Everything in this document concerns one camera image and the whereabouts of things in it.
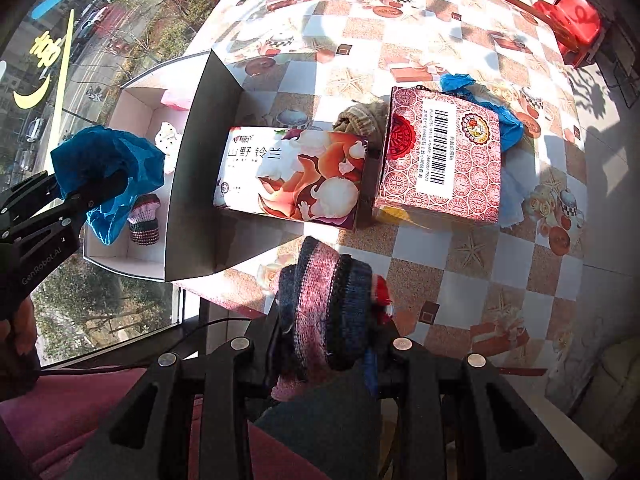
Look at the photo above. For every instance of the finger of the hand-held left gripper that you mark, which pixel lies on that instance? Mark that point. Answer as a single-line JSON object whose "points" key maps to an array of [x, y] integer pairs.
{"points": [[30, 187], [87, 200]]}

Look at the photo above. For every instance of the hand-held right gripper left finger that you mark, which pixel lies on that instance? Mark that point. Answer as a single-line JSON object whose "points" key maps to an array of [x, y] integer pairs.
{"points": [[260, 355]]}

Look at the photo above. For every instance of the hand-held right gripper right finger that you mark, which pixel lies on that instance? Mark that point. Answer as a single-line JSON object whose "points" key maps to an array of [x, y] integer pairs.
{"points": [[385, 366]]}

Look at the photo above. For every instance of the blue crinkled cloth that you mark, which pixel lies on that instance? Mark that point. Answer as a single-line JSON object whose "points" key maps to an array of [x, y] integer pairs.
{"points": [[110, 160], [500, 120]]}

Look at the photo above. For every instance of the small dark striped knit hat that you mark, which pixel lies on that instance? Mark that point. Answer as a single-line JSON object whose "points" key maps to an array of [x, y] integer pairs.
{"points": [[145, 220]]}

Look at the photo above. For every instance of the pink striped knit sock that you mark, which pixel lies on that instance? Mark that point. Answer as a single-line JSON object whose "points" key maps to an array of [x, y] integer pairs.
{"points": [[325, 300]]}

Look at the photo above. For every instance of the white dotted cloth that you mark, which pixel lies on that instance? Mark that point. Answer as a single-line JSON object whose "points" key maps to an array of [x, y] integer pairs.
{"points": [[168, 137]]}

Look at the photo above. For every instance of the grey cardboard box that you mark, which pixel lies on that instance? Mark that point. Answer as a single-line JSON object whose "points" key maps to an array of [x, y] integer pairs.
{"points": [[200, 185]]}

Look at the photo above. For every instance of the pink sponge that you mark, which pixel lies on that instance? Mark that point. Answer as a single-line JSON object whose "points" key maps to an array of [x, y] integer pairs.
{"points": [[177, 99]]}

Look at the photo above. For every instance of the person's left hand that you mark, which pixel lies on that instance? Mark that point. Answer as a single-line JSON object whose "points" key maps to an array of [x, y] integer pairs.
{"points": [[20, 330]]}

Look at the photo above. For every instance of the dark grey cloth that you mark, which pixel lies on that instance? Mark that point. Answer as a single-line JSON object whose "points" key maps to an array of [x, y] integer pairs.
{"points": [[320, 435]]}

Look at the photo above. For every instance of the person's maroon pants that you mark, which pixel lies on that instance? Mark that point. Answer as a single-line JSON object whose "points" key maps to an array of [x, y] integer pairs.
{"points": [[50, 420]]}

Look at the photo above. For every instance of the fox print tissue pack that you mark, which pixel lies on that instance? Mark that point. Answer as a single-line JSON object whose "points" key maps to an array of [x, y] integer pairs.
{"points": [[300, 175]]}

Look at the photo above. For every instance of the light blue tulle cloth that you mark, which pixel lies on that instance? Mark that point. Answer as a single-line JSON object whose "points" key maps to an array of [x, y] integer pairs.
{"points": [[511, 195]]}

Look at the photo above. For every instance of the red patterned cardboard box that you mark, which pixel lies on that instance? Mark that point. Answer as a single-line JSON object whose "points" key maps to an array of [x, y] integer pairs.
{"points": [[440, 160]]}

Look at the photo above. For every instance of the beige knit cloth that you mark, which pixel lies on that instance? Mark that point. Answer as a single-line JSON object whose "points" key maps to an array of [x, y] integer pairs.
{"points": [[362, 117]]}

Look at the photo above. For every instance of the checkered printed tablecloth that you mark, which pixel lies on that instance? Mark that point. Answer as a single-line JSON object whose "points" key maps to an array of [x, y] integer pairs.
{"points": [[350, 45]]}

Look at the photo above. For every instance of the red plastic chair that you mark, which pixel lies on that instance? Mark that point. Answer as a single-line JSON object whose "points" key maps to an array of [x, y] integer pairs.
{"points": [[570, 25]]}

